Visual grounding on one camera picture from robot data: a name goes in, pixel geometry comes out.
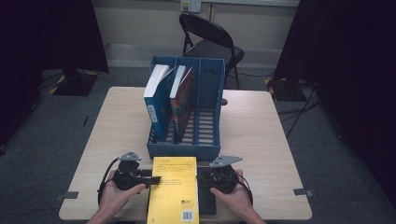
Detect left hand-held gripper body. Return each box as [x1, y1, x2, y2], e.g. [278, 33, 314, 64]
[112, 150, 143, 190]

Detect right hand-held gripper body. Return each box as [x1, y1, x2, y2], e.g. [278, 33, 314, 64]
[209, 154, 243, 194]

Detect yellow book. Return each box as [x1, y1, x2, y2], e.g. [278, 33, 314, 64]
[147, 156, 200, 224]

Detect blue plastic file rack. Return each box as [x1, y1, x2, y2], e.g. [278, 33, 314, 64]
[146, 55, 226, 162]

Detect blue book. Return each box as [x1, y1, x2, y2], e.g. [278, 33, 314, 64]
[143, 63, 176, 143]

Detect red book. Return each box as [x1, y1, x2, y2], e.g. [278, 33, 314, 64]
[169, 64, 194, 144]

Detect person's right hand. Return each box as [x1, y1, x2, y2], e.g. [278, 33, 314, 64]
[209, 169, 250, 216]

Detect person's left hand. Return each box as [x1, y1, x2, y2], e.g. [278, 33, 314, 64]
[98, 180, 147, 217]

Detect grey tape strip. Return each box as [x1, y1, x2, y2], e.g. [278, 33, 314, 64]
[292, 188, 316, 199]
[54, 190, 79, 202]

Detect black stand base yellow tape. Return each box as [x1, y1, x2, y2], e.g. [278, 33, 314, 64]
[264, 77, 314, 102]
[49, 68, 99, 97]

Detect black folding chair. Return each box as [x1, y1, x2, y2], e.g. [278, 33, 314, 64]
[178, 12, 246, 106]

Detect left hand-held gripper black cable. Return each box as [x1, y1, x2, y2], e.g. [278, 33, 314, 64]
[97, 157, 120, 206]

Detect hand-held gripper black cable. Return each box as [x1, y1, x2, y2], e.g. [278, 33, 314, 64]
[97, 157, 120, 206]
[236, 174, 254, 208]

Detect right hand-held gripper black cable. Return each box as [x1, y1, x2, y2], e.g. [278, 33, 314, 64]
[236, 174, 254, 208]

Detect black floor cables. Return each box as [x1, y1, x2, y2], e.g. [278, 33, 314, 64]
[276, 83, 321, 139]

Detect white wall socket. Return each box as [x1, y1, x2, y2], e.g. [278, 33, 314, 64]
[180, 0, 202, 13]

